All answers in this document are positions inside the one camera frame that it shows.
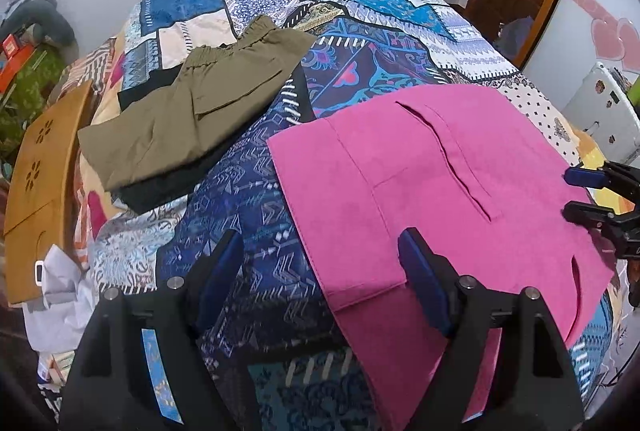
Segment pink pants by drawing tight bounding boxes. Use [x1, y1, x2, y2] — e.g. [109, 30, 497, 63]
[268, 84, 613, 430]

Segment yellow blanket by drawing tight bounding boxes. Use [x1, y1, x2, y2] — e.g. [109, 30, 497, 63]
[574, 129, 634, 214]

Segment wooden lap table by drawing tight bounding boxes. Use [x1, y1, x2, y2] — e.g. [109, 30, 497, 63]
[4, 81, 93, 304]

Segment blue patchwork bed sheet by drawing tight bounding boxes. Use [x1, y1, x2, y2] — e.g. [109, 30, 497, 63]
[104, 0, 610, 430]

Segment green patterned bag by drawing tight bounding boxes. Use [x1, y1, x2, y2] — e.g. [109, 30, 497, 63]
[1, 44, 65, 159]

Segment olive green pants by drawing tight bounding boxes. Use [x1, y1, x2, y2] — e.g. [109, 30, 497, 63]
[78, 15, 314, 192]

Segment black folded garment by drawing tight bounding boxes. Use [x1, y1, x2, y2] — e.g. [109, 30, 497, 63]
[112, 63, 306, 216]

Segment orange box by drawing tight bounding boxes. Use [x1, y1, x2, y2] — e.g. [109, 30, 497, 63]
[0, 34, 35, 93]

